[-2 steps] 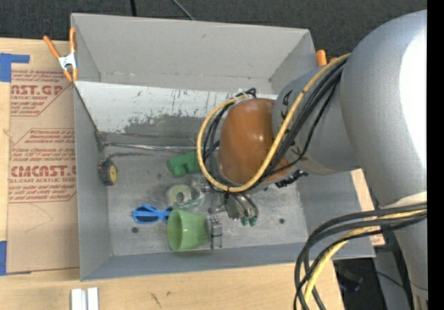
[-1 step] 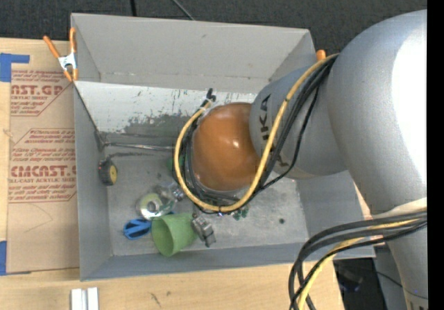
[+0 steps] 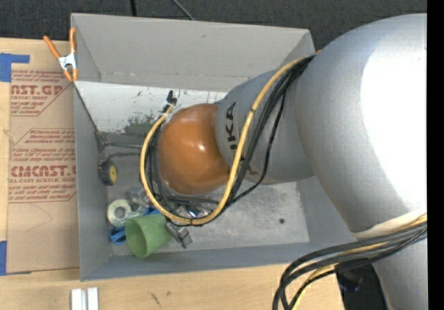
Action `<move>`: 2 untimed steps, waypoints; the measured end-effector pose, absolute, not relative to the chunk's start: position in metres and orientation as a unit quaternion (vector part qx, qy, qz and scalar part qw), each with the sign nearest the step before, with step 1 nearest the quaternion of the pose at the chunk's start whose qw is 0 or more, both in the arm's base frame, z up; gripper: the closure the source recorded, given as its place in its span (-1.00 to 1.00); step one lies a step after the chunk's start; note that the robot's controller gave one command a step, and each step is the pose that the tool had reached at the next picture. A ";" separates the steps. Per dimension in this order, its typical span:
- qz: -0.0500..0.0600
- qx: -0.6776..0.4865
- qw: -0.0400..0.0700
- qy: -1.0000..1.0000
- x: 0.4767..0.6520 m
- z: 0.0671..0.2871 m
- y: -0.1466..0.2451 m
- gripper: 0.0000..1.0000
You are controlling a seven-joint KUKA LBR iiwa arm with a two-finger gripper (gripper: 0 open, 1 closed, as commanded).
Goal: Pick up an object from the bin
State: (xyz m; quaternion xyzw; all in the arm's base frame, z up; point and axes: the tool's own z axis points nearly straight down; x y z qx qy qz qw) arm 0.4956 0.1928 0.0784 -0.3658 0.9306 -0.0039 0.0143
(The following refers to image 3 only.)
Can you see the grey metal bin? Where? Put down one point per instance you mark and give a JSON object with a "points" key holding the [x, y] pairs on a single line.
{"points": [[194, 48]]}

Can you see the black and yellow wheel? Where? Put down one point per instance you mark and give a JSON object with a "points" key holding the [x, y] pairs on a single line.
{"points": [[109, 172]]}

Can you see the white tape roll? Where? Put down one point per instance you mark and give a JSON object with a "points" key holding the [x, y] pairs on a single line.
{"points": [[117, 219]]}

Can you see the green plastic cup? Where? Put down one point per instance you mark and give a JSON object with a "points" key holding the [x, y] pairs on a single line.
{"points": [[147, 236]]}

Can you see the brown cardboard board red print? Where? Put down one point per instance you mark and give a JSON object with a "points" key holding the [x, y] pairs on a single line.
{"points": [[41, 149]]}

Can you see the clear glass thing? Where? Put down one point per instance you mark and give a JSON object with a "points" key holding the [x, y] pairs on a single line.
{"points": [[137, 196]]}

